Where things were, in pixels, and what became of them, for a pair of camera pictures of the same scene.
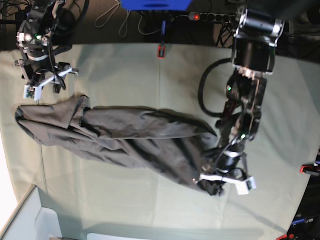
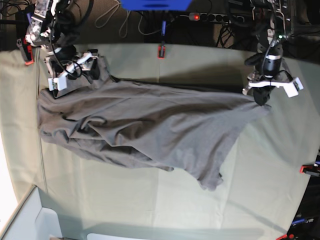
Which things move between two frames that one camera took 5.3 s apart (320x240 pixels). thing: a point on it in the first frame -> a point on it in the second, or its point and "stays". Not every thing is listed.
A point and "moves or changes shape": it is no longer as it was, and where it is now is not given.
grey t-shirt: x=157 y=143 moves or changes shape
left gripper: x=36 y=74 -> x=63 y=60
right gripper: x=232 y=168 -> x=271 y=70
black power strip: x=224 y=18 stays
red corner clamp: x=288 y=236 stays
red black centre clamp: x=161 y=48 stays
